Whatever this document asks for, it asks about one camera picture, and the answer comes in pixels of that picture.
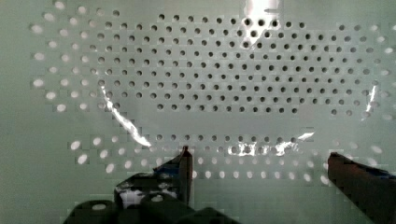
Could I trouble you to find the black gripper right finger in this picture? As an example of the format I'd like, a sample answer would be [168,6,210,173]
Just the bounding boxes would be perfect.
[328,152,396,224]

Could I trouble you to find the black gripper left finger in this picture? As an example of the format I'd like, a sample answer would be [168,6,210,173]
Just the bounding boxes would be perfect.
[114,146,192,208]

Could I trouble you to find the mint green oval strainer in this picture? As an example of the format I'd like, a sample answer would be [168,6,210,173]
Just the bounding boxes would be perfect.
[1,0,395,224]

